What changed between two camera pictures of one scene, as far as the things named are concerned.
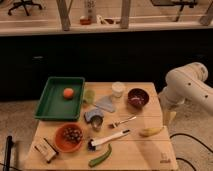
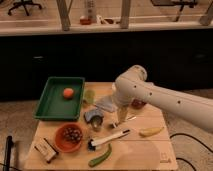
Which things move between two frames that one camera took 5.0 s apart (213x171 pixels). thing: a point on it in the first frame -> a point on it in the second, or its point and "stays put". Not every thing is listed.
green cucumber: [103, 157] stays put
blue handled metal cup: [95, 118] stays put
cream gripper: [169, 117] -> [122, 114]
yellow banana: [150, 131] stays put
